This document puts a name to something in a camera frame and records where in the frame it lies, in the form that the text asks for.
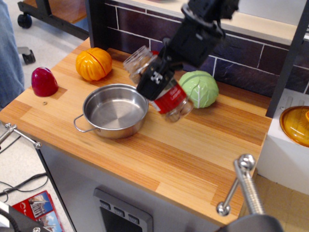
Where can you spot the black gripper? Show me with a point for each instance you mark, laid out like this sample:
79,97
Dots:
199,33

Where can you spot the clear almond jar red label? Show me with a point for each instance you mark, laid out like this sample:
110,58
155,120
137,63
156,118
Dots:
159,87

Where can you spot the stainless steel pot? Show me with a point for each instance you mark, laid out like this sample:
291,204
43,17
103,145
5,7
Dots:
113,111

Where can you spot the green toy cabbage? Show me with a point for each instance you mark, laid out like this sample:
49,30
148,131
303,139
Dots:
200,87

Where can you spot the orange toy pumpkin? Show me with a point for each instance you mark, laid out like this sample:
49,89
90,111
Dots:
93,64

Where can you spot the dark red toy vegetable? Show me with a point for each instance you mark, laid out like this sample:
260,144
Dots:
43,82

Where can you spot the right metal clamp screw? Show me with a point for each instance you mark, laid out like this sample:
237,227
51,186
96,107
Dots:
243,167

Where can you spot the metal clamp screw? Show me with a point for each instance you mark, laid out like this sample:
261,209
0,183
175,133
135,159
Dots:
243,167
13,129

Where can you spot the grey caster foot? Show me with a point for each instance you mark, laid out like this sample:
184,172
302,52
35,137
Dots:
27,55

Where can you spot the black wheeled cart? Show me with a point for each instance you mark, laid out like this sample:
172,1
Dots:
66,15

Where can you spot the grey oven control panel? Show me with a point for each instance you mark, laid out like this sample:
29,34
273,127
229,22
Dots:
119,216

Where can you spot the blue jeans leg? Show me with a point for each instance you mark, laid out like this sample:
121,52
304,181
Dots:
11,72

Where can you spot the left metal clamp screw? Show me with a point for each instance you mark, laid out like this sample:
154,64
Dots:
13,129

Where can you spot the red postcard booklet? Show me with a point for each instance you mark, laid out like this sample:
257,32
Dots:
41,209

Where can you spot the black shelf post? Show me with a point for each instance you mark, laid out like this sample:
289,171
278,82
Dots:
289,61

